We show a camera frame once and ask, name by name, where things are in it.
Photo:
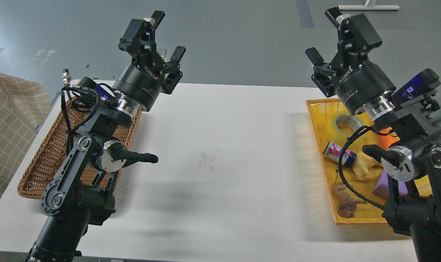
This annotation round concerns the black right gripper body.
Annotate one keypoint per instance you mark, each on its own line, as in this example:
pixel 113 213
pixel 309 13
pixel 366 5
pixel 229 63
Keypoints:
pixel 358 81

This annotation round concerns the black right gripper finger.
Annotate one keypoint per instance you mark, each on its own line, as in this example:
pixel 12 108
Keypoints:
pixel 322 72
pixel 355 33

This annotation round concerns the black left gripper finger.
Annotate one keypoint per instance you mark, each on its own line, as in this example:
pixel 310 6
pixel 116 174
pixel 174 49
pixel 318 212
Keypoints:
pixel 140 34
pixel 172 69

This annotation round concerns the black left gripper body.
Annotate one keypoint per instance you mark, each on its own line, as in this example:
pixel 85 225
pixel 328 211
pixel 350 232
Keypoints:
pixel 141 82

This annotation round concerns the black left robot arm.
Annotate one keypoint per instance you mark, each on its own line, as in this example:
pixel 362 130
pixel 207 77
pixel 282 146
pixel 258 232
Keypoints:
pixel 81 192

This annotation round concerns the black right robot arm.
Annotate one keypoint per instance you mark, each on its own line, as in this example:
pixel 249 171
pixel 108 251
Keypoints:
pixel 414 162

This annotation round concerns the white furniture base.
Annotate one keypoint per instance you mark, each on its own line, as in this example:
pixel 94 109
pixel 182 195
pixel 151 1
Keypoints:
pixel 368 5

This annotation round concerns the yellow plastic basket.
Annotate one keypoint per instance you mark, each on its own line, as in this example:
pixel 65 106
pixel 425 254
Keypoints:
pixel 319 110

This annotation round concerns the orange toy carrot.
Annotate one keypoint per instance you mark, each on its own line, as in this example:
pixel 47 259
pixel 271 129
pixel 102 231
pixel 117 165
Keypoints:
pixel 387 137

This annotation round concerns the small purple drink can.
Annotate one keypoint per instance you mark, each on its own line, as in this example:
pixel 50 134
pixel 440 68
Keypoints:
pixel 334 151

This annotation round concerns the yellow toy bread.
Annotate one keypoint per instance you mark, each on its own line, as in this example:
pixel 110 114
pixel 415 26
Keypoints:
pixel 362 165

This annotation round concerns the purple foam block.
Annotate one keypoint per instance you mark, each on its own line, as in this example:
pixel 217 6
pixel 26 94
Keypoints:
pixel 381 188

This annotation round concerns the brown wicker basket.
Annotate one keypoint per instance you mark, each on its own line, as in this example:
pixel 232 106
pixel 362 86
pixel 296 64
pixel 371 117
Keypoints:
pixel 52 152

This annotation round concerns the brown toy lion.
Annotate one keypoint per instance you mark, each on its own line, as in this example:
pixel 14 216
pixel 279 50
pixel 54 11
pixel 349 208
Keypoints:
pixel 347 205

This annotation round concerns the beige checkered cloth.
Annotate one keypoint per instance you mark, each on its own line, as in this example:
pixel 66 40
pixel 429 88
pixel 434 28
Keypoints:
pixel 24 106

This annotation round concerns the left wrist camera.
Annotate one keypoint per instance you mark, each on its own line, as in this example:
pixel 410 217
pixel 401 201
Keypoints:
pixel 102 89

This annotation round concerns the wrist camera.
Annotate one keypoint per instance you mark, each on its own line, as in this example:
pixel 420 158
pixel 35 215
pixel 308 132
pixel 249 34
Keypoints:
pixel 426 80
pixel 102 89

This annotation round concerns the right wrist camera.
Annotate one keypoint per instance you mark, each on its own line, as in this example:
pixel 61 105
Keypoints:
pixel 426 80

